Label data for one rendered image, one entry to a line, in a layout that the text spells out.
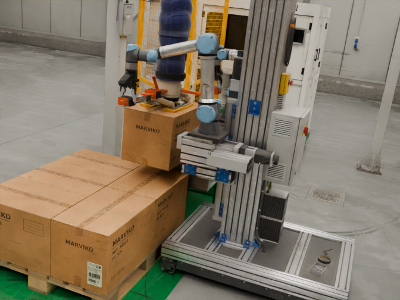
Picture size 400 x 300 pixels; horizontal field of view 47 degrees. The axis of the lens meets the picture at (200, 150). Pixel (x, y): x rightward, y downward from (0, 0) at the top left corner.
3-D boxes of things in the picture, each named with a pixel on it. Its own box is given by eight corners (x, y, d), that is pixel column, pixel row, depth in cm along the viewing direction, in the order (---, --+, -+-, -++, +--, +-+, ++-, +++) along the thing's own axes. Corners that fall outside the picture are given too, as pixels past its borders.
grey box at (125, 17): (128, 34, 456) (130, 3, 447) (133, 35, 454) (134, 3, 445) (118, 34, 438) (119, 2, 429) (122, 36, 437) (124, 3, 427)
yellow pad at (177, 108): (181, 103, 365) (182, 97, 363) (193, 105, 361) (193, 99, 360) (162, 110, 334) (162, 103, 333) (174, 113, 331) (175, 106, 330)
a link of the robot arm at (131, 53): (137, 46, 280) (124, 44, 281) (136, 63, 283) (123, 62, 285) (141, 44, 287) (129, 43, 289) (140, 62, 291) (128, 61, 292)
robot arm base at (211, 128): (223, 131, 308) (225, 117, 305) (215, 137, 294) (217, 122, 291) (202, 127, 312) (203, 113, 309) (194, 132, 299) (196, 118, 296)
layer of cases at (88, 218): (82, 190, 409) (83, 148, 397) (184, 218, 378) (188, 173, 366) (-25, 250, 302) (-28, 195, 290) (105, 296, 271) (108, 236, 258)
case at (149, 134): (158, 140, 396) (161, 95, 384) (200, 150, 383) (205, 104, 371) (120, 159, 343) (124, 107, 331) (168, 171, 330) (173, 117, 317)
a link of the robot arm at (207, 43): (218, 119, 293) (219, 32, 278) (214, 125, 279) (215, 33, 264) (200, 119, 296) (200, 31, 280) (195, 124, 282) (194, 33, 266)
